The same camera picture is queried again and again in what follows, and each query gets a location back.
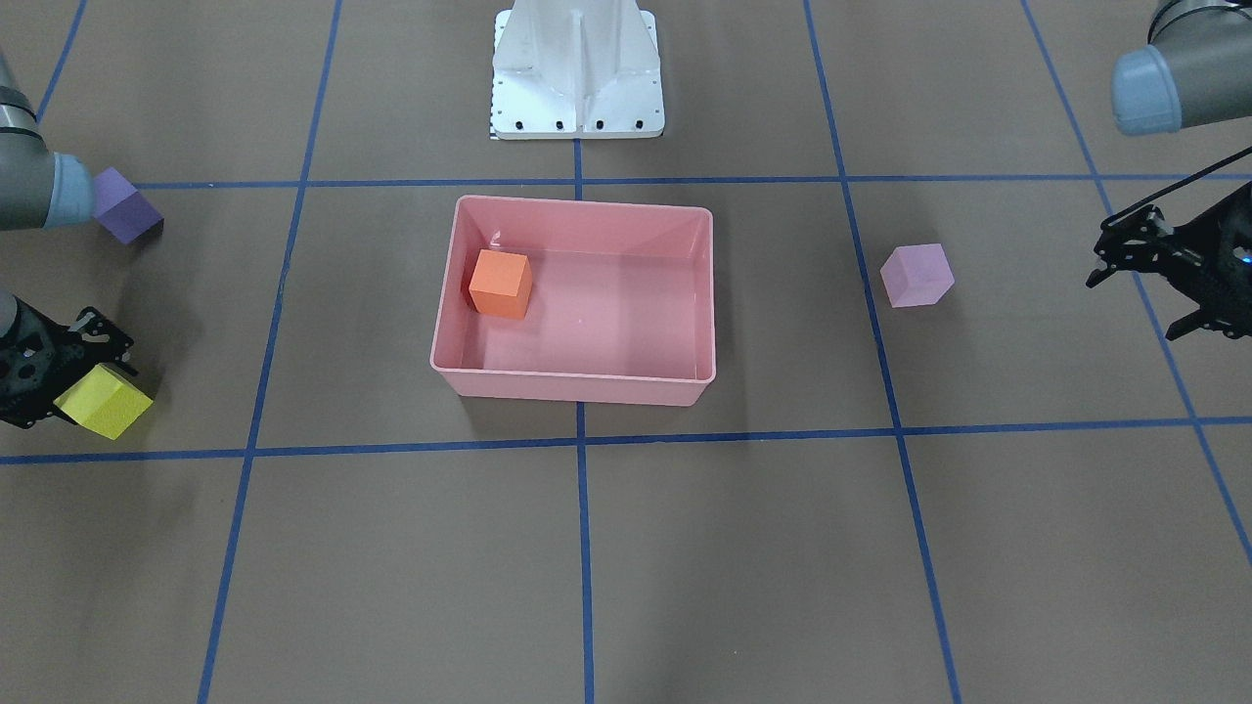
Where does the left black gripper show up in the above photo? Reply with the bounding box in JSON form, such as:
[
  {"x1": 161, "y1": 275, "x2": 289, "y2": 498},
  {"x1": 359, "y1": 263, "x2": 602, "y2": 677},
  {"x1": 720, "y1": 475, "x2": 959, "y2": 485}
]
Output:
[{"x1": 1085, "y1": 185, "x2": 1251, "y2": 339}]

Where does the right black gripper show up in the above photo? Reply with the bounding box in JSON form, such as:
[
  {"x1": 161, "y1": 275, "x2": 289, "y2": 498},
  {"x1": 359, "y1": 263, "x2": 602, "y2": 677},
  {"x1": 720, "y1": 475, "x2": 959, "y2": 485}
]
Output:
[{"x1": 1, "y1": 293, "x2": 136, "y2": 428}]

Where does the yellow foam block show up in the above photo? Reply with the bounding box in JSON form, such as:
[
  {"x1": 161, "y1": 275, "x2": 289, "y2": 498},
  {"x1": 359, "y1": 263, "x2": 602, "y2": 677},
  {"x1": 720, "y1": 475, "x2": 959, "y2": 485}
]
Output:
[{"x1": 54, "y1": 365, "x2": 153, "y2": 440}]

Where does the dark purple foam block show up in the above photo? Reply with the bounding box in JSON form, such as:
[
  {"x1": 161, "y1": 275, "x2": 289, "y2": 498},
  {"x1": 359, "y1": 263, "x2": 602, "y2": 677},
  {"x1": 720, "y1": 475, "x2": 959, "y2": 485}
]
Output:
[{"x1": 91, "y1": 168, "x2": 164, "y2": 244}]

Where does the light pink foam block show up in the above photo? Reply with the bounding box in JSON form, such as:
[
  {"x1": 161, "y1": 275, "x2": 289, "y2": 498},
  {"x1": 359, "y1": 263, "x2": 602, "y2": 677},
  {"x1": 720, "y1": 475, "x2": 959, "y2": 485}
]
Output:
[{"x1": 879, "y1": 243, "x2": 957, "y2": 308}]

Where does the orange foam block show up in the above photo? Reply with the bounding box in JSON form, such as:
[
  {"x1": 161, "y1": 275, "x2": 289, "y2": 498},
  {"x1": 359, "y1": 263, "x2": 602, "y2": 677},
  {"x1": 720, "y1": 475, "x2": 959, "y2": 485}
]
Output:
[{"x1": 467, "y1": 248, "x2": 533, "y2": 319}]

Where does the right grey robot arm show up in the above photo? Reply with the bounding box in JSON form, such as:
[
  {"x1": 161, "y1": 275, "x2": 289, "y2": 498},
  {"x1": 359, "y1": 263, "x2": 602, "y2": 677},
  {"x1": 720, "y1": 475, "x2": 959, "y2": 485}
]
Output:
[{"x1": 1, "y1": 60, "x2": 136, "y2": 428}]

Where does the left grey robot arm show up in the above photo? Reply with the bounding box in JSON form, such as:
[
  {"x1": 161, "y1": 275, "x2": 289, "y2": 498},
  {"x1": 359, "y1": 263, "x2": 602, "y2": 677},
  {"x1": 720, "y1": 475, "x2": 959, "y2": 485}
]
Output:
[{"x1": 1087, "y1": 1, "x2": 1251, "y2": 339}]

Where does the pink plastic bin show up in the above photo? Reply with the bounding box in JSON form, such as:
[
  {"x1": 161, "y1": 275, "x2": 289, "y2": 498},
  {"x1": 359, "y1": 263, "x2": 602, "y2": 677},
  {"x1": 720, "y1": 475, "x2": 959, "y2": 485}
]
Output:
[{"x1": 429, "y1": 195, "x2": 717, "y2": 407}]

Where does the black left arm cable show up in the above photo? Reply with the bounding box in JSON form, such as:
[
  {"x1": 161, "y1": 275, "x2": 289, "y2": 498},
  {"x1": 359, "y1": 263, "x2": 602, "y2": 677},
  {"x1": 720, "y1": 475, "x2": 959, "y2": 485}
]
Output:
[{"x1": 1101, "y1": 145, "x2": 1252, "y2": 230}]

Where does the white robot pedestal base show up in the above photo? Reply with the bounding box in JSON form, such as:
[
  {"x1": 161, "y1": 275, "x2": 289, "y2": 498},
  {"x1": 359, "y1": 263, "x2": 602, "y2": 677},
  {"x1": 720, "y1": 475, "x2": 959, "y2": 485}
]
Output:
[{"x1": 490, "y1": 1, "x2": 666, "y2": 140}]

